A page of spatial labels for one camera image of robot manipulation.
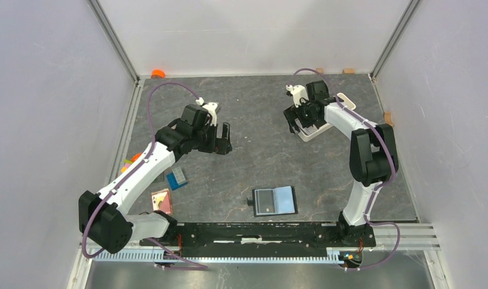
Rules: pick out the colourful toy brick stack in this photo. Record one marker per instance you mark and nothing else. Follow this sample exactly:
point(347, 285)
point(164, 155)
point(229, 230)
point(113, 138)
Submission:
point(126, 165)

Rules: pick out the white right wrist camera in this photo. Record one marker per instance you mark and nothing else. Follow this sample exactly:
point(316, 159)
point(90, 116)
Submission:
point(298, 94)

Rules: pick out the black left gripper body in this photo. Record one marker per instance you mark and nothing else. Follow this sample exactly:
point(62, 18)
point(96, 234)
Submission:
point(205, 138)

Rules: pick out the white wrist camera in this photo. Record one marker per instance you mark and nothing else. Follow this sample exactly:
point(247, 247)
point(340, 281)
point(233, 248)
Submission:
point(212, 107)
point(298, 94)

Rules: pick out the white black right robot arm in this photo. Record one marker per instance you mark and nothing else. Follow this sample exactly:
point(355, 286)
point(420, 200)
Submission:
point(372, 159)

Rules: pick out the pink playing card box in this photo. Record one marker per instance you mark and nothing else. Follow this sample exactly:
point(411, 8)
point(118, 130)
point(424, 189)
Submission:
point(161, 201)

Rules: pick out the wooden curved block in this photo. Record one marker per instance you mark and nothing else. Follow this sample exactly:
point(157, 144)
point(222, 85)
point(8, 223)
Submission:
point(387, 115)

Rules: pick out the orange round cap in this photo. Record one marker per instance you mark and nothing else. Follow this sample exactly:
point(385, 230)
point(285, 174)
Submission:
point(157, 73)

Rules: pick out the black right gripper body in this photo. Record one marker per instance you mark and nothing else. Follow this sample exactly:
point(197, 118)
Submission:
point(303, 112)

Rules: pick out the black card holder wallet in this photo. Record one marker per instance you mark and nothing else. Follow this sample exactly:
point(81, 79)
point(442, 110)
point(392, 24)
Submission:
point(284, 198)

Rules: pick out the blue toy block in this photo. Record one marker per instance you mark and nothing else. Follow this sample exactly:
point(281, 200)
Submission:
point(176, 179)

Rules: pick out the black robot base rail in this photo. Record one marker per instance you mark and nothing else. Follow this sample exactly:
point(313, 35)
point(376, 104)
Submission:
point(264, 239)

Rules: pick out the white slotted cable duct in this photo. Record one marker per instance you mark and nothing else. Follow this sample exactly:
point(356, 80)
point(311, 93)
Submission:
point(160, 256)

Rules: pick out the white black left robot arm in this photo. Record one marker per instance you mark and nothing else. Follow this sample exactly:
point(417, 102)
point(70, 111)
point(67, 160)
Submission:
point(104, 216)

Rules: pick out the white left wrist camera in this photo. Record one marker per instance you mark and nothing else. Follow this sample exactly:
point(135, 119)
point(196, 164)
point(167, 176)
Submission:
point(212, 107)

